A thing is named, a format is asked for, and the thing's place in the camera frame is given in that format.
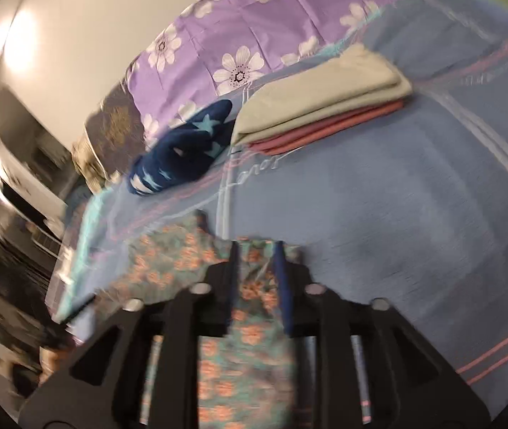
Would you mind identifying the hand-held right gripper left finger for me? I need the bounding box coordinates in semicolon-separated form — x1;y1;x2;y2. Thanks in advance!
19;240;241;429

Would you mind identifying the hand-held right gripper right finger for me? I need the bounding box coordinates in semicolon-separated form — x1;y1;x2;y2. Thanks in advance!
272;240;491;429

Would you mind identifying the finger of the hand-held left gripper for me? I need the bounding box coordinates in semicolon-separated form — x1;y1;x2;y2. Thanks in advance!
52;292;100;325

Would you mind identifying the floral print shirt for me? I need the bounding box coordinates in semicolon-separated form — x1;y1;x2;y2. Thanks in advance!
115;214;304;429

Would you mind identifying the teal cloth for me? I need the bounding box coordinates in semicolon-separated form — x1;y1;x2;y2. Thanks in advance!
60;188;116;278

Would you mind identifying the blue plaid bed sheet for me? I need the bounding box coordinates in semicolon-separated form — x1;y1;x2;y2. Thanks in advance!
44;0;508;416

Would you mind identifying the navy star print blanket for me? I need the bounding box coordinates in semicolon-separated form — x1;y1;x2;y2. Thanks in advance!
129;98;237;197

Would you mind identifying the pink folded cloth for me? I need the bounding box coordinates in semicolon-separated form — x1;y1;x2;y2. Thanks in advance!
247;100;404;157

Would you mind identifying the dark tree print cushion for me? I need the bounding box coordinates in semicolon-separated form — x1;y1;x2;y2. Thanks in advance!
73;85;148;188

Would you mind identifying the beige folded cloth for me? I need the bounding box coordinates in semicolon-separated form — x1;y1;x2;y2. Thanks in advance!
231;44;413;147

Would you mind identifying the purple floral pillow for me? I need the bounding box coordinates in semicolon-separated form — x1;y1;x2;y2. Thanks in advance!
124;0;409;153

